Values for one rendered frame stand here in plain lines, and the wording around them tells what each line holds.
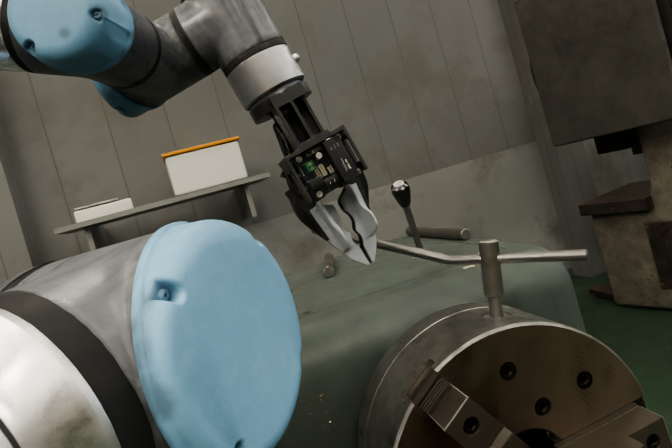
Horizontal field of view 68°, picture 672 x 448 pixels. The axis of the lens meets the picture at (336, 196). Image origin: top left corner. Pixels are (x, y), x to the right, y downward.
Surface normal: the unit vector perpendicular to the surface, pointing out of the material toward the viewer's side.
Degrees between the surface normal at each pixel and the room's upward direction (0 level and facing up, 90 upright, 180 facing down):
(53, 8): 90
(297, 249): 90
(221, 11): 93
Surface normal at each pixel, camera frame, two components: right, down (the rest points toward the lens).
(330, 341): -0.03, -0.67
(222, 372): 0.89, -0.26
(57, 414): 0.20, -0.16
